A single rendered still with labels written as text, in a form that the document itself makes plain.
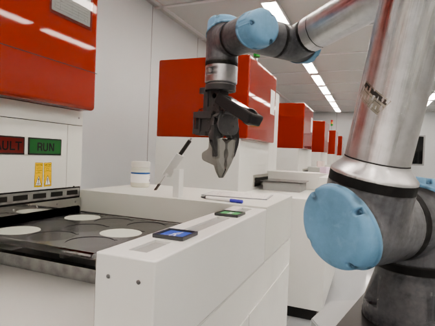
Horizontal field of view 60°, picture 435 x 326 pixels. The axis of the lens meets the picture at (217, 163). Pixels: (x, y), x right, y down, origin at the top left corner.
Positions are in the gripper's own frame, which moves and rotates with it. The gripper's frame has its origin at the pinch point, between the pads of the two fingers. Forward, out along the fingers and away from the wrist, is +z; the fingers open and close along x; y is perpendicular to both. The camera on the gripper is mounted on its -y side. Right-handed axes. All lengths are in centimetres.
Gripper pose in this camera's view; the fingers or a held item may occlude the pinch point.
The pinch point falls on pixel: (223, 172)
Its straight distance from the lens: 85.6
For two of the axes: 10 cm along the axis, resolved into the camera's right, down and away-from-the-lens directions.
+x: -6.7, -0.1, -7.4
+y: -7.4, -0.5, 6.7
